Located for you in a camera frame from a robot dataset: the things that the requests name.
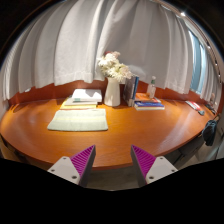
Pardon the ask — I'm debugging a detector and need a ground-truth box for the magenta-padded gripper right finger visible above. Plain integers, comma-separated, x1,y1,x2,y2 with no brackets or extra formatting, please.
130,144,179,188

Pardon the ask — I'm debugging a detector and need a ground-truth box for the pale green towel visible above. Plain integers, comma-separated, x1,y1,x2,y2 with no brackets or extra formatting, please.
47,108,109,132

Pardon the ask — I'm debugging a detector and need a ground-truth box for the blue upright book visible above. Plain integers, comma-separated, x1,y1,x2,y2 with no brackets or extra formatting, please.
132,75,140,102

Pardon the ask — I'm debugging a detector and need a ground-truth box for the thick white book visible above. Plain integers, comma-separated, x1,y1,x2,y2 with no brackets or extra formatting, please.
71,88,103,103

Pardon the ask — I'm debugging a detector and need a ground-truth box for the flat grey book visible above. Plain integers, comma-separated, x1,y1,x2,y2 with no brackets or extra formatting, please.
63,96,99,107

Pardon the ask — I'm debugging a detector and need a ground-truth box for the dark upright book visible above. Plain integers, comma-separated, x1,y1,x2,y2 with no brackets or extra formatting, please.
122,75,137,108

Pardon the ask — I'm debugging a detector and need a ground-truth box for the red book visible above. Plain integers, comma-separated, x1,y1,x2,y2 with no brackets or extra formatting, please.
185,100,205,116

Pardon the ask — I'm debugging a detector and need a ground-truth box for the white ceramic vase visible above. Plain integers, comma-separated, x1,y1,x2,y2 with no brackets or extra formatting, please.
103,77,122,108

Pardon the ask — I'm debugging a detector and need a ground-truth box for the white curtain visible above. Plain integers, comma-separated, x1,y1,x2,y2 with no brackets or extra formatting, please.
0,0,222,102

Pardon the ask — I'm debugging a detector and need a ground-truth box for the flat blue book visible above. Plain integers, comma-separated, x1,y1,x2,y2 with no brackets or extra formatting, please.
133,100,166,112

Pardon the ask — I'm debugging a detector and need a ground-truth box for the black bag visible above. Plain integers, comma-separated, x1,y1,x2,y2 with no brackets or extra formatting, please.
202,119,219,147

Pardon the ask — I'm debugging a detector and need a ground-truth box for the flat orange book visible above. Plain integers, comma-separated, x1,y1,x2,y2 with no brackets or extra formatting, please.
134,92,162,104

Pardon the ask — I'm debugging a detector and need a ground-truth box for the clear bottle with green cap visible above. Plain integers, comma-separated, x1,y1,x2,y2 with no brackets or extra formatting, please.
146,75,157,100

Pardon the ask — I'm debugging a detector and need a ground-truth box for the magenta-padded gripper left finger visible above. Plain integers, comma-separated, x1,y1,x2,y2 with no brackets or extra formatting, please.
47,144,97,188

